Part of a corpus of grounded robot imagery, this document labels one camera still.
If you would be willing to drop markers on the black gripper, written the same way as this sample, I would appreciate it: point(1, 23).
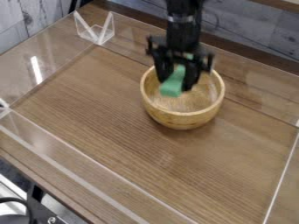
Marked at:
point(167, 55)

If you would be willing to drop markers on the clear acrylic corner bracket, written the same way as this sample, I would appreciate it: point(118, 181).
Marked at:
point(96, 34)

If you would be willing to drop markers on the black table leg bracket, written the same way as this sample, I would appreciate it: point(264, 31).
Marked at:
point(43, 215)

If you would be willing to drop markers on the wooden bowl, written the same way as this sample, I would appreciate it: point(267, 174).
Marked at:
point(192, 109)

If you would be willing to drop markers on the green rectangular stick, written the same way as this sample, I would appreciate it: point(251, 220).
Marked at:
point(171, 87)

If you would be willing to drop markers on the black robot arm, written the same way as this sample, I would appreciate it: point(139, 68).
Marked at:
point(183, 29)

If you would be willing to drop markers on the clear acrylic barrier wall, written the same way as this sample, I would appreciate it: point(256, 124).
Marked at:
point(100, 195)

